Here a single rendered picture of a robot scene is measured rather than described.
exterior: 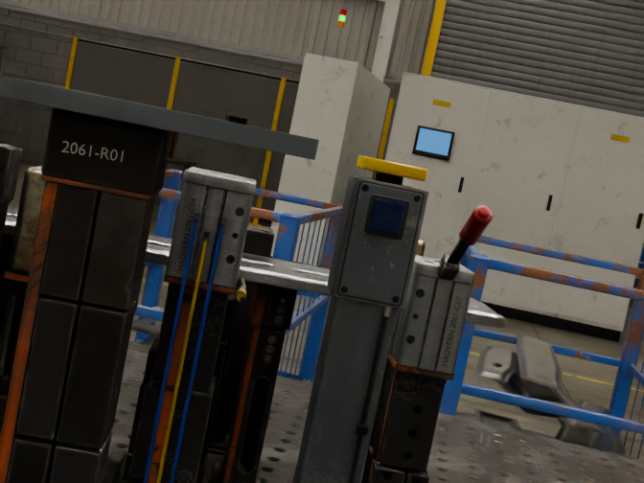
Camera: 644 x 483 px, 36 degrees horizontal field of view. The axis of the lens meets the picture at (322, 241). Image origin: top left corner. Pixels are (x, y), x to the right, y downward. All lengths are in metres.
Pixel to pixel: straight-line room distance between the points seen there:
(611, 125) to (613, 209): 0.75
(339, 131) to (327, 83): 0.45
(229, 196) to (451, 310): 0.27
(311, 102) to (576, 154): 2.42
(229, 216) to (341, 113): 7.97
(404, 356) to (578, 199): 8.00
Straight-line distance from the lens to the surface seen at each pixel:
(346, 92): 9.01
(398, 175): 0.90
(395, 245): 0.90
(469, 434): 1.86
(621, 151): 9.10
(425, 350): 1.09
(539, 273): 2.92
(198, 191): 1.05
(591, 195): 9.06
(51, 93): 0.87
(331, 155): 9.00
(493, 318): 1.22
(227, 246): 1.05
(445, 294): 1.08
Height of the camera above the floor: 1.16
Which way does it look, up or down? 5 degrees down
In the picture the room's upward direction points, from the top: 11 degrees clockwise
